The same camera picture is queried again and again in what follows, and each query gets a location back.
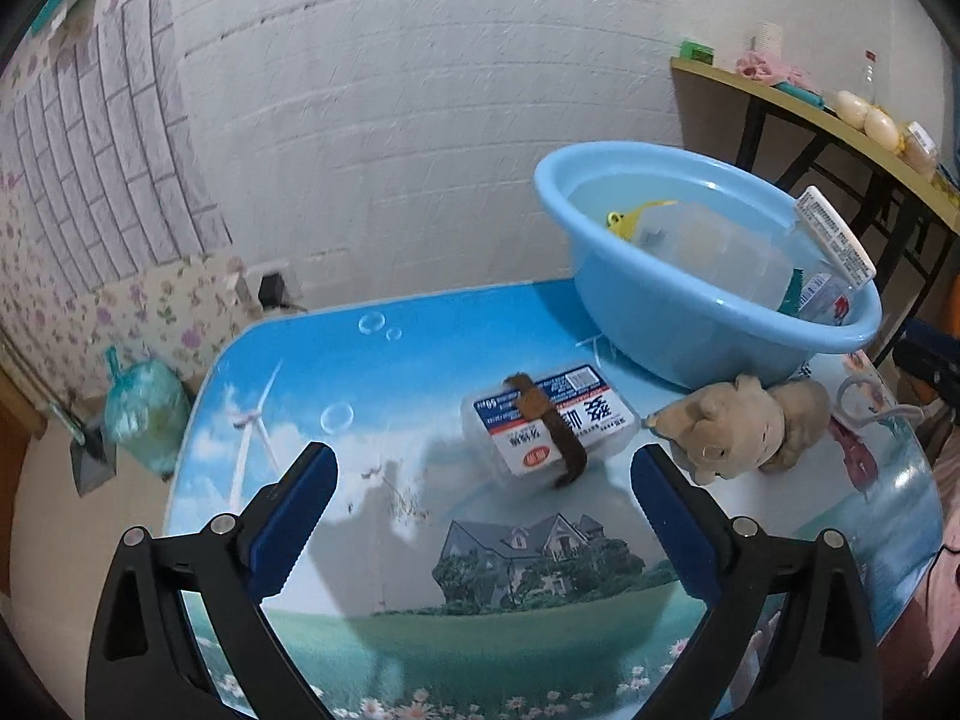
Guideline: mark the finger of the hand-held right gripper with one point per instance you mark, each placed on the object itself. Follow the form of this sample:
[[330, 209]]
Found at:
[[930, 360]]

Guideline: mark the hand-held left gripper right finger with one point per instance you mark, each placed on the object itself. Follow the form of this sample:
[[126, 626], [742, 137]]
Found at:
[[679, 517]]

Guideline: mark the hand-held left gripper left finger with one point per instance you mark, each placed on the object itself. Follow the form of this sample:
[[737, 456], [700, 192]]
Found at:
[[289, 517]]

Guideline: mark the beige plush toy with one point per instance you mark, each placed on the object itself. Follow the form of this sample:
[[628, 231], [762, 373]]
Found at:
[[727, 427]]

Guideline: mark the white red blue packet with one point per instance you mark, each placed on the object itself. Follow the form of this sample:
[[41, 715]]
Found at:
[[825, 300]]

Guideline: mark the white labelled packet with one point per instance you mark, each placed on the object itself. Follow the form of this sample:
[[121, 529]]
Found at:
[[834, 236]]

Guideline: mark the blue white cotton swab box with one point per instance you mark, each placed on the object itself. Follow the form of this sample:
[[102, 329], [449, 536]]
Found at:
[[525, 427]]

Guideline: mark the light blue plastic basin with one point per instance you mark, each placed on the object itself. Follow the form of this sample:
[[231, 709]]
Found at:
[[675, 322]]

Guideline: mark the clear plastic storage box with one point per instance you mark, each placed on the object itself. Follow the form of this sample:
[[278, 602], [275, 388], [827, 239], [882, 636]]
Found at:
[[712, 255]]

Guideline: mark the yellow knitted item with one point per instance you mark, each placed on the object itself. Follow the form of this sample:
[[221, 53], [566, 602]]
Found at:
[[626, 219]]

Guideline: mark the green trash bag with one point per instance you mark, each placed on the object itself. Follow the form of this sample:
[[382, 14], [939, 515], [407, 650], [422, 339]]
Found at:
[[146, 412]]

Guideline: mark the grey dustpan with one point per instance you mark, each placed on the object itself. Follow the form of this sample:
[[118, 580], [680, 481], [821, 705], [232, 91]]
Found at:
[[94, 461]]

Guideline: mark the packaged food tray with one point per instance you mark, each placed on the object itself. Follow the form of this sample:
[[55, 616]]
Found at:
[[919, 146]]

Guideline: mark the black power adapter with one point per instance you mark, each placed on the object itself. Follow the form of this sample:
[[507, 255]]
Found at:
[[271, 290]]

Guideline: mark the cream oval bun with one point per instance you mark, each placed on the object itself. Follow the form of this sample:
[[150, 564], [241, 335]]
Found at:
[[880, 126], [853, 105]]

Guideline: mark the wooden folding table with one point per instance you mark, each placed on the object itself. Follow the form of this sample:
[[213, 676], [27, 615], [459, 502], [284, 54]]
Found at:
[[810, 120]]

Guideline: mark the clear bottle red cap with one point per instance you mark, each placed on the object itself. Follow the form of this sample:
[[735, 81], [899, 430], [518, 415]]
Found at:
[[868, 79]]

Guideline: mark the teal tool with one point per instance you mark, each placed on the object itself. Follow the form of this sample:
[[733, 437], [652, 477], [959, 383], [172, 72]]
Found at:
[[801, 94]]

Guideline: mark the pink cloth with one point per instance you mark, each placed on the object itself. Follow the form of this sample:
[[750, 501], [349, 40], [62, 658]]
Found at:
[[765, 69]]

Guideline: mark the stack of paper cups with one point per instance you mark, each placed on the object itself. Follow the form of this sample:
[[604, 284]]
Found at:
[[766, 37]]

